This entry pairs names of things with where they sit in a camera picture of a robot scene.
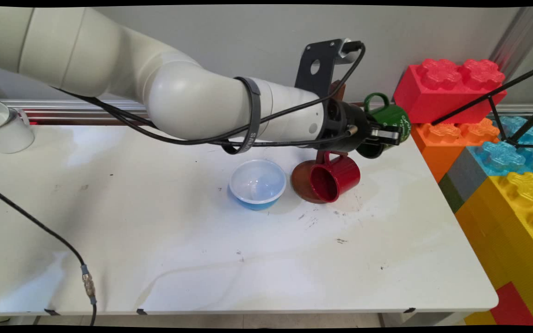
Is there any red ceramic mug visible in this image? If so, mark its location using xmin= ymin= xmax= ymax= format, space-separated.
xmin=309 ymin=150 xmax=361 ymax=203

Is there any white mug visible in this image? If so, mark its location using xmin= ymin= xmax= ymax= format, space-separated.
xmin=0 ymin=99 xmax=35 ymax=154

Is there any black camera cable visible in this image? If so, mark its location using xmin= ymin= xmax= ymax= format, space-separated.
xmin=51 ymin=41 xmax=367 ymax=145

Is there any green enamel mug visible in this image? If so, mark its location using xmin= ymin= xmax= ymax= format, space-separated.
xmin=356 ymin=92 xmax=411 ymax=159

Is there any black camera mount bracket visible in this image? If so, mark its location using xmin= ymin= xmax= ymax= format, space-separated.
xmin=294 ymin=39 xmax=343 ymax=98

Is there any dark green toy building block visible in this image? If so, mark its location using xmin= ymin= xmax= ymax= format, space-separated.
xmin=438 ymin=173 xmax=466 ymax=214

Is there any black cable with metal connector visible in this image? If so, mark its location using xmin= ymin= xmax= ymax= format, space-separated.
xmin=0 ymin=183 xmax=98 ymax=327

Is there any horizontal aluminium rail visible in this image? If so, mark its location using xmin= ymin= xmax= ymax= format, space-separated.
xmin=0 ymin=99 xmax=533 ymax=126

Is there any blue toy building block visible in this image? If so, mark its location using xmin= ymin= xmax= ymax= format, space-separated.
xmin=446 ymin=115 xmax=533 ymax=203

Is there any slanted aluminium profile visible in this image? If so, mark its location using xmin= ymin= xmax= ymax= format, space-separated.
xmin=489 ymin=7 xmax=533 ymax=79

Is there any yellow flat toy building block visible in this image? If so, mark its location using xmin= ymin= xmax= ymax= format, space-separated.
xmin=463 ymin=311 xmax=498 ymax=327

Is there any red studded toy building block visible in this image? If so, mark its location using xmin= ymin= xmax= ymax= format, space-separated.
xmin=393 ymin=58 xmax=508 ymax=124

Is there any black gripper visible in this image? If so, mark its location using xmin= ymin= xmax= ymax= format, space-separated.
xmin=321 ymin=100 xmax=404 ymax=154

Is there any grey velcro strap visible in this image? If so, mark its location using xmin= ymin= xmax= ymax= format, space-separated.
xmin=223 ymin=76 xmax=261 ymax=154

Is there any black tripod stand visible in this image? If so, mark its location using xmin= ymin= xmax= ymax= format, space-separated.
xmin=431 ymin=61 xmax=533 ymax=149

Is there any yellow studded toy building block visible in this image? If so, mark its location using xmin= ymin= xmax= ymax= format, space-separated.
xmin=454 ymin=172 xmax=533 ymax=327

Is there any blue and white bowl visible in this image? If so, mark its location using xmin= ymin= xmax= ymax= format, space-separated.
xmin=229 ymin=159 xmax=287 ymax=211

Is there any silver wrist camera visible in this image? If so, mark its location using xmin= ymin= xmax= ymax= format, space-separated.
xmin=338 ymin=38 xmax=364 ymax=64

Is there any brown wooden mug tree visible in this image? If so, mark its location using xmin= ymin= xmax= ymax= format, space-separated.
xmin=291 ymin=80 xmax=348 ymax=204

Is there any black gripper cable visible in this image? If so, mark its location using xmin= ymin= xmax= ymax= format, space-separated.
xmin=218 ymin=125 xmax=359 ymax=148

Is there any orange toy building block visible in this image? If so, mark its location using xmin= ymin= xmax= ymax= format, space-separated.
xmin=409 ymin=118 xmax=501 ymax=183

